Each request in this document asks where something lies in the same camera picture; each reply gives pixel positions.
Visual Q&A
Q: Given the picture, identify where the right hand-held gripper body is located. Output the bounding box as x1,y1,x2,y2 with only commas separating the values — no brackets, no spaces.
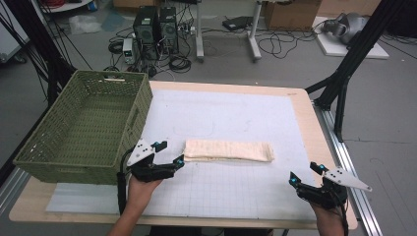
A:
296,167,374,210

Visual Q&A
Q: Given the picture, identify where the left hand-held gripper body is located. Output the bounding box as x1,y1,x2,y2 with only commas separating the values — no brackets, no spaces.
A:
126,139,178,184

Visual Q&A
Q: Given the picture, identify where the cream towel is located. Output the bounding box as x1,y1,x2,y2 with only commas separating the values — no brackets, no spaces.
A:
183,139,275,163

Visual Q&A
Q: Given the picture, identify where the green woven basket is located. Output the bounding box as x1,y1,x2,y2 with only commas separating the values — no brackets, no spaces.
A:
13,69,154,186

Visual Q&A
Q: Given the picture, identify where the person's right hand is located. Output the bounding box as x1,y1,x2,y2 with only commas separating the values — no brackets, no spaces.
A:
310,202,346,228

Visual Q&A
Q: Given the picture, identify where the person's left hand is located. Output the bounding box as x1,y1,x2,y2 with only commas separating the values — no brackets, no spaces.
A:
125,174,163,216

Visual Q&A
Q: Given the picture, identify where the white grid mat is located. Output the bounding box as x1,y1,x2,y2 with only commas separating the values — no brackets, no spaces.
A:
45,88,318,221

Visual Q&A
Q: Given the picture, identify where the person's dark clothing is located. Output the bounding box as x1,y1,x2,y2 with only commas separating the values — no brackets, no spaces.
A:
149,225,274,236

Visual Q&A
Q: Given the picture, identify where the small white power supply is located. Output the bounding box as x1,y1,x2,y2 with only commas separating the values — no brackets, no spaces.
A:
122,37,136,66

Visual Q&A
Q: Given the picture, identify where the black computer tower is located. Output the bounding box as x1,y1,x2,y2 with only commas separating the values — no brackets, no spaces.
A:
158,6,180,55
132,5,161,62

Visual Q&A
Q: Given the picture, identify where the black metal stand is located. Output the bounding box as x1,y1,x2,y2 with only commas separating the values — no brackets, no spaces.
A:
0,0,78,107
304,0,408,144

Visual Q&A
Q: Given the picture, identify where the white power strip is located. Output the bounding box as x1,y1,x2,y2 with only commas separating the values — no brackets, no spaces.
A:
177,24,197,35

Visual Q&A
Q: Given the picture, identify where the white desk leg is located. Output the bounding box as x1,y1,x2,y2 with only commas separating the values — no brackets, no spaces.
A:
248,0,264,63
194,0,206,63

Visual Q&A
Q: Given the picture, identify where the white floor board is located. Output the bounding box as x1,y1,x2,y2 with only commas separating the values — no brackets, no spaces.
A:
312,16,390,60

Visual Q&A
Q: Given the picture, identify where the grey robot head shell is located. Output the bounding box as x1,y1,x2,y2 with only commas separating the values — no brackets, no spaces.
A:
321,12,370,45

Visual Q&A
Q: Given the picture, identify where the clear plastic bag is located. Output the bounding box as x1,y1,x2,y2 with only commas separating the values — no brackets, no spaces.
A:
68,14,103,35

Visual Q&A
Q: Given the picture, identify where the flat black device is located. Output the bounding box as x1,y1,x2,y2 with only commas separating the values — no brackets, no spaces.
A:
221,15,254,32

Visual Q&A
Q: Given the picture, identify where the brown cardboard box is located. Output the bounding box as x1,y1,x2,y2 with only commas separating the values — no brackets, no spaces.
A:
263,0,323,32

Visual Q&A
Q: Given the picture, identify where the white cabinet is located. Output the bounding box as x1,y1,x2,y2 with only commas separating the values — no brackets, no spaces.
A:
0,6,31,64

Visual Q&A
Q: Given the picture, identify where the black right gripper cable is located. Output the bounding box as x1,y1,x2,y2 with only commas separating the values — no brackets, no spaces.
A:
336,193,350,236

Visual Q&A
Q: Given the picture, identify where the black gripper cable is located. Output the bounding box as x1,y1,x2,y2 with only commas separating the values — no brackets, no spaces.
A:
116,147,135,216
336,193,350,236

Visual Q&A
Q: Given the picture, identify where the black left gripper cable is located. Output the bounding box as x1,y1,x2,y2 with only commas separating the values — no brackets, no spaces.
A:
116,147,135,216

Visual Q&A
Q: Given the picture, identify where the aluminium rail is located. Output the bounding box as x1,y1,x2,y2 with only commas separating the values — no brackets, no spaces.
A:
0,166,31,215
314,103,384,236

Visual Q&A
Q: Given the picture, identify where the coiled black cable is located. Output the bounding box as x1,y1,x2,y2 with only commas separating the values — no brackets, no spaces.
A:
167,54,193,75

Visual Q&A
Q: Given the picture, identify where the loose black floor cable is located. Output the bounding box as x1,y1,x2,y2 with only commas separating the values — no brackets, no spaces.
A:
257,29,318,61

